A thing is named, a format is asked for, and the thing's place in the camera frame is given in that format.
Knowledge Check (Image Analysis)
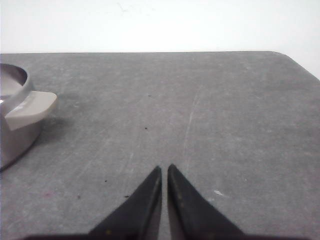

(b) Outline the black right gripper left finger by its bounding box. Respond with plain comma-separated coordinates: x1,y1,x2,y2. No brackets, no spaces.
89,166,162,240

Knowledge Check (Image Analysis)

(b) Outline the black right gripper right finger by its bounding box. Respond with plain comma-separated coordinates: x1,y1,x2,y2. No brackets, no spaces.
167,164,246,240

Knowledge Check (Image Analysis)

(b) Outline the stainless steel steamer pot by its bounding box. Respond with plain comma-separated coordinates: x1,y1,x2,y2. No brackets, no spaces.
0,63,58,170

